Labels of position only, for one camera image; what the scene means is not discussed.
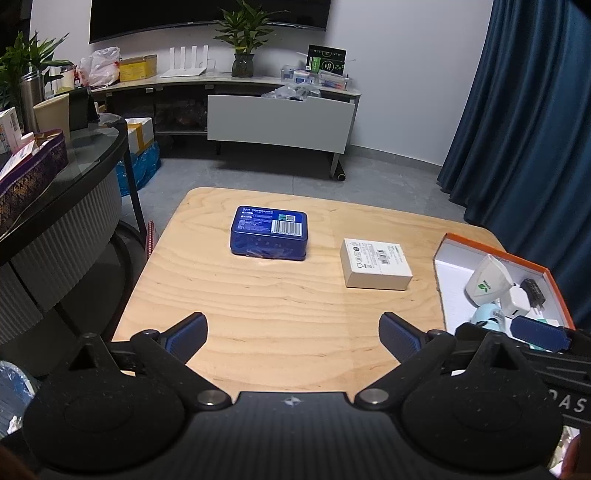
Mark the large leafy potted plant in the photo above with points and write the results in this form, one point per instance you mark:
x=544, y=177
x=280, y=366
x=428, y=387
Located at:
x=23, y=60

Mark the red wrapped roll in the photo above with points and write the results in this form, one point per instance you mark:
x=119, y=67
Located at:
x=151, y=237

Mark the clear plastic storage box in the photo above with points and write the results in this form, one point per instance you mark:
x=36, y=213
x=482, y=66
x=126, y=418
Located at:
x=334, y=81
x=298, y=77

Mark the round glass side table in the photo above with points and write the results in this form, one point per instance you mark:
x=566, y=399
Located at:
x=69, y=230

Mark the person's right hand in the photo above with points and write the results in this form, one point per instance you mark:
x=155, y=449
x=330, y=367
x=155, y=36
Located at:
x=568, y=459

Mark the purple patterned box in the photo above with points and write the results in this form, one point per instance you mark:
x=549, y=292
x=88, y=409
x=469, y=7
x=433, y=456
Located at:
x=32, y=177

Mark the black roll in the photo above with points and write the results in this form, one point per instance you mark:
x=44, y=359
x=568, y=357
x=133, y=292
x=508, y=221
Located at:
x=342, y=174

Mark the white television cabinet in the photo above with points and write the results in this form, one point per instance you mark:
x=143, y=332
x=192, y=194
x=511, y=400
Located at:
x=184, y=87

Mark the black green box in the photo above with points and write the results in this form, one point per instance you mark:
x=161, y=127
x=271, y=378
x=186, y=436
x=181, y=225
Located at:
x=328, y=60

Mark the light blue toothpick holder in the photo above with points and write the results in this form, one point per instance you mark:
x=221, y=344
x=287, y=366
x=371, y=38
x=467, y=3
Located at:
x=485, y=316

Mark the white red plastic bag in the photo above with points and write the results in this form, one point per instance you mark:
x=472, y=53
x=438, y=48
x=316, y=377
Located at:
x=99, y=67

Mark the white cabinet drawer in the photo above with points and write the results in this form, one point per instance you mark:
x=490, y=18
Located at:
x=277, y=122

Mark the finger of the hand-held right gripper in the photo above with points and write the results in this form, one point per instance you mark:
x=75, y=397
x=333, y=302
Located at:
x=468, y=330
x=540, y=333

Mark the white carton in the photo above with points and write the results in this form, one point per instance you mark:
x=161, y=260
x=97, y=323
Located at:
x=9, y=131

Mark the white router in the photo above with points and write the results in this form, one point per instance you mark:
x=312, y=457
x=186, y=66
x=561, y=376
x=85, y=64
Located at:
x=184, y=69

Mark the wall television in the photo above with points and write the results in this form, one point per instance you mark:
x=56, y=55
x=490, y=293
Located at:
x=184, y=18

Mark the small white carton box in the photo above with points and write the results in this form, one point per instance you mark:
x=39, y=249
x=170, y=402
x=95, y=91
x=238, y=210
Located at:
x=376, y=263

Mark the cream paper bag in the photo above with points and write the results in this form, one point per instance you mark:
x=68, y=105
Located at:
x=53, y=117

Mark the dark blue curtain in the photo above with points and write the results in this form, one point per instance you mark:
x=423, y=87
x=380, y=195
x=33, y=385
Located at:
x=531, y=138

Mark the black charger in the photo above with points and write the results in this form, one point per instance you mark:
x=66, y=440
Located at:
x=533, y=293

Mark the white cup green leaf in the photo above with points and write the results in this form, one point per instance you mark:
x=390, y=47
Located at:
x=487, y=281

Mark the yellow box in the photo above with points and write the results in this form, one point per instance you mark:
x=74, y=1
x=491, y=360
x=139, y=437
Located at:
x=138, y=68

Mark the potted plant dark vase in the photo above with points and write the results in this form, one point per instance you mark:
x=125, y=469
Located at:
x=242, y=32

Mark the clear bluish plastic bag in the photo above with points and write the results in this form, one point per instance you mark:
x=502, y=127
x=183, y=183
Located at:
x=14, y=397

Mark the white cardboard tray orange rim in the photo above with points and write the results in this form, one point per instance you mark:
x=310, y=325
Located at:
x=455, y=277

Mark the clear bag of parts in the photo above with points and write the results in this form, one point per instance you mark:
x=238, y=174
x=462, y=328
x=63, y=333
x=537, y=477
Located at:
x=288, y=93

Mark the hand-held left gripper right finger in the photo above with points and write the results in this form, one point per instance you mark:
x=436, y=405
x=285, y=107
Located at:
x=399, y=336

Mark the steel thermos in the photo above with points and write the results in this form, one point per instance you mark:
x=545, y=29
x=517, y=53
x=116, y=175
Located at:
x=31, y=101

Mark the small white charger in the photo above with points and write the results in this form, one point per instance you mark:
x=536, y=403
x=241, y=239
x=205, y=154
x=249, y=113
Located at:
x=515, y=302

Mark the blue plastic bag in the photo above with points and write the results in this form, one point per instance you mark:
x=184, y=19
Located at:
x=138, y=168

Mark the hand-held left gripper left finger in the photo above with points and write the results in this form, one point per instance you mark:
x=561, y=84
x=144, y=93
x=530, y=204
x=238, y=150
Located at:
x=187, y=333

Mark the blue tin box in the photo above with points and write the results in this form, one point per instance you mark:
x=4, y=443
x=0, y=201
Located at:
x=268, y=233

